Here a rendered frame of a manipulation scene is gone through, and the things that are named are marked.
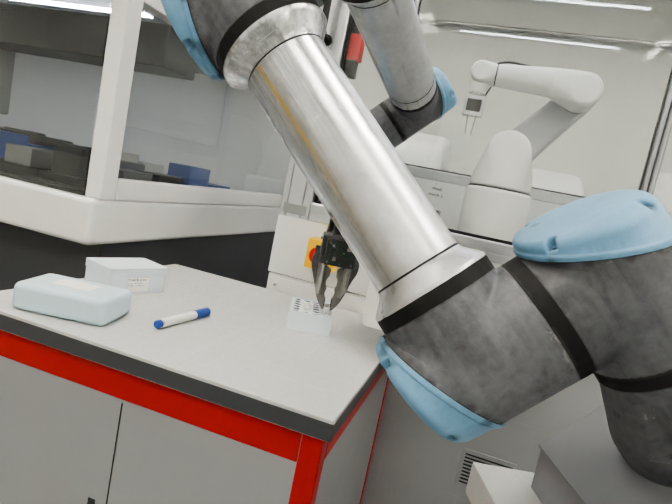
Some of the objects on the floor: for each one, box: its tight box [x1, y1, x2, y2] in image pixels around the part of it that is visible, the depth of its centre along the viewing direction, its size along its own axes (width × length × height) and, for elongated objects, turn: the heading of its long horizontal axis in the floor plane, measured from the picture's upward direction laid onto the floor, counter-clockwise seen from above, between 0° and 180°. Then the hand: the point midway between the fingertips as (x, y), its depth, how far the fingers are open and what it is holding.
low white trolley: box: [0, 264, 390, 504], centre depth 105 cm, size 58×62×76 cm
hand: (327, 302), depth 104 cm, fingers closed, pressing on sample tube
